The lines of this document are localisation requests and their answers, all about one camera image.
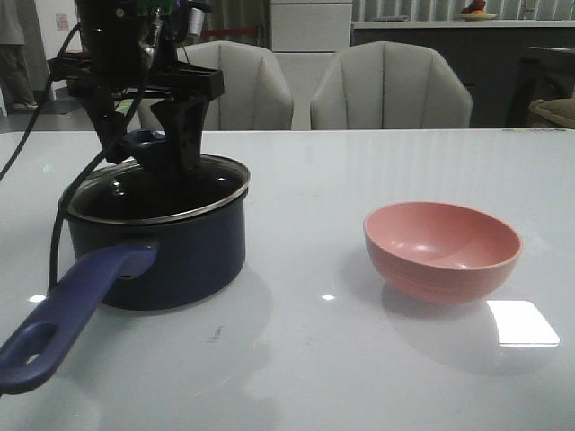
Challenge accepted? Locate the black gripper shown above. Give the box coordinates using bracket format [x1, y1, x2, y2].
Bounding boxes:
[48, 1, 225, 173]

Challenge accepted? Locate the glass lid blue knob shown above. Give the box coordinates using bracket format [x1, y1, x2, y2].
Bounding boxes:
[67, 129, 250, 225]

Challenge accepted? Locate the pink plastic bowl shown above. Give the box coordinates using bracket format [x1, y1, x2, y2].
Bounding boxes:
[363, 201, 522, 304]

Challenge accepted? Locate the red barrier belt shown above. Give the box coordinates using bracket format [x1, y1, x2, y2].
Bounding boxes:
[201, 26, 259, 37]

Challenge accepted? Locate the left grey upholstered chair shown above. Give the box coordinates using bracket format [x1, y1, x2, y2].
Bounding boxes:
[137, 40, 296, 131]

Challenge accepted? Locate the grey upholstered chair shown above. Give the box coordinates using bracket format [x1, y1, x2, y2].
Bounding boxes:
[310, 41, 473, 130]
[137, 40, 296, 131]

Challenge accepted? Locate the grey curtain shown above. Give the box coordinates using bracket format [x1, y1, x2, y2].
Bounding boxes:
[197, 0, 270, 48]

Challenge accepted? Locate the person in background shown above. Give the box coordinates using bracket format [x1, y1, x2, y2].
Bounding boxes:
[1, 1, 38, 110]

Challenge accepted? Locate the dark blue saucepan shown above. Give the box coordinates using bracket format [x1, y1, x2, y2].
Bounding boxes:
[1, 197, 245, 394]

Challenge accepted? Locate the white refrigerator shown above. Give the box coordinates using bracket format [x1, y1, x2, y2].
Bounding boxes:
[270, 1, 352, 130]

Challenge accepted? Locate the right grey upholstered chair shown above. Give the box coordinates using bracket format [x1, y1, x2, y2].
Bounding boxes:
[310, 41, 473, 130]

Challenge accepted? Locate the fruit plate on counter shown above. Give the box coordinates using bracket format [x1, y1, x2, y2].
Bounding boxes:
[459, 0, 498, 22]

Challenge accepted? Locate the dark grey kitchen counter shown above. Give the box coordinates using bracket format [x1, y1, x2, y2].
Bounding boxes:
[351, 20, 574, 128]

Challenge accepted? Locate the beige sofa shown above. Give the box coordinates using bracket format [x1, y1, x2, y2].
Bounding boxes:
[528, 98, 575, 129]

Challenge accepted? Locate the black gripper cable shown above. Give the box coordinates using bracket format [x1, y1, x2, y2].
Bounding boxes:
[0, 22, 154, 288]

